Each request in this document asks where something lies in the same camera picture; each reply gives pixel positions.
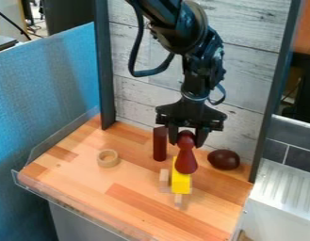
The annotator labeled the dark red toy egg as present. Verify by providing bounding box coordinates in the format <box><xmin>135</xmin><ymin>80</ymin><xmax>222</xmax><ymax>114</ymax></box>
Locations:
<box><xmin>205</xmin><ymin>149</ymin><xmax>242</xmax><ymax>171</ymax></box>

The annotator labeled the red knob-shaped toy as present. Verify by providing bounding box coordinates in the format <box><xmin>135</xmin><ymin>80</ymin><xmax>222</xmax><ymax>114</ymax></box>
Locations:
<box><xmin>173</xmin><ymin>129</ymin><xmax>199</xmax><ymax>175</ymax></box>

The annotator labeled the yellow rectangular block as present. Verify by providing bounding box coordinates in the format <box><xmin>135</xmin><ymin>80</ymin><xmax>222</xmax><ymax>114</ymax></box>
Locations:
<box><xmin>170</xmin><ymin>155</ymin><xmax>193</xmax><ymax>195</ymax></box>

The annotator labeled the beige wooden ring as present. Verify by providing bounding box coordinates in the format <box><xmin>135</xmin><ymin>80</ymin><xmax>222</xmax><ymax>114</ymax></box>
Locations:
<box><xmin>95</xmin><ymin>149</ymin><xmax>121</xmax><ymax>169</ymax></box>

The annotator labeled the natural wooden block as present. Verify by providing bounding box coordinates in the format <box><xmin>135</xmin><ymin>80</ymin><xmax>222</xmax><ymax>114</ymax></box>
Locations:
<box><xmin>156</xmin><ymin>169</ymin><xmax>172</xmax><ymax>193</ymax></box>

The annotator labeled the red cylinder block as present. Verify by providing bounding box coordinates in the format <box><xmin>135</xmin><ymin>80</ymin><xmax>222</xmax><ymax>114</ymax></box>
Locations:
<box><xmin>152</xmin><ymin>126</ymin><xmax>169</xmax><ymax>163</ymax></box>

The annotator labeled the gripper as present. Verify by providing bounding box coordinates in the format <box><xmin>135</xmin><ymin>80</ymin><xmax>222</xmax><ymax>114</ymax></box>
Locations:
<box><xmin>155</xmin><ymin>95</ymin><xmax>229</xmax><ymax>149</ymax></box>

